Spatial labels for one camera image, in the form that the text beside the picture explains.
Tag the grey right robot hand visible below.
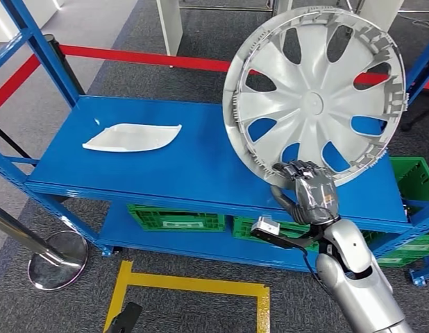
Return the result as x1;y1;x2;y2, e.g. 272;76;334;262
269;159;340;226

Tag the grey plastic wheel hubcap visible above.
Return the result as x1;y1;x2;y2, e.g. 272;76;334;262
222;5;408;189

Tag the blue metal shelf rack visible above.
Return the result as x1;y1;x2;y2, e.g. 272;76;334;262
0;0;429;287
408;257;429;287

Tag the white plastic trim part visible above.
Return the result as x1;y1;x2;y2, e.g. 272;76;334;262
81;123;182;153

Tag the green plastic crate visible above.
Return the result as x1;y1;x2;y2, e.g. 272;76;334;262
362;156;429;258
232;216;321;253
126;204;226;232
377;248;429;269

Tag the black office chair base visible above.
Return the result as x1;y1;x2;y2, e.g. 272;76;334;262
400;99;429;132

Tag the yellow tape square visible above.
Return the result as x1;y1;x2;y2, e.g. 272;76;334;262
103;259;271;333

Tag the red barrier belt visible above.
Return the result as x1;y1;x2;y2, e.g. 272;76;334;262
0;54;42;116
59;44;429;90

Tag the chrome barrier stanchion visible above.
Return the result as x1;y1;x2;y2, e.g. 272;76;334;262
0;202;89;292
44;33;86;97

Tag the black barrier stanchion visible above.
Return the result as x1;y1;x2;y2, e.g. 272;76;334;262
0;121;69;205

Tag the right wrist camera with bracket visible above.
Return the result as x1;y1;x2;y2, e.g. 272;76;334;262
250;216;324;251

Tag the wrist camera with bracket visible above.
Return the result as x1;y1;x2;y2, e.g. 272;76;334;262
250;216;324;251
105;302;143;333

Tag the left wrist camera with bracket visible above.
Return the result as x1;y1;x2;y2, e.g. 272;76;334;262
105;302;143;333

